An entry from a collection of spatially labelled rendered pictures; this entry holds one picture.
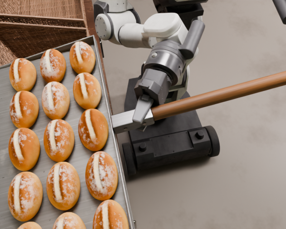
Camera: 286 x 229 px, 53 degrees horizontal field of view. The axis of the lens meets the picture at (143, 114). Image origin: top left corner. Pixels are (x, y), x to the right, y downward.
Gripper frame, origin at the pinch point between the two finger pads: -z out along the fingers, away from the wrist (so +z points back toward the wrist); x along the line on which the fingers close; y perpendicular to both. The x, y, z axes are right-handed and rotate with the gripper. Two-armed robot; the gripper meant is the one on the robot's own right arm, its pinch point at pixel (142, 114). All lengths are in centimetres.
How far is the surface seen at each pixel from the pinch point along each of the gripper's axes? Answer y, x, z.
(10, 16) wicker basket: 93, 34, 47
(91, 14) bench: 77, 63, 84
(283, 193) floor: -59, 132, 37
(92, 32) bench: 69, 63, 71
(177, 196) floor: 0, 124, 11
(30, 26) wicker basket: 83, 38, 46
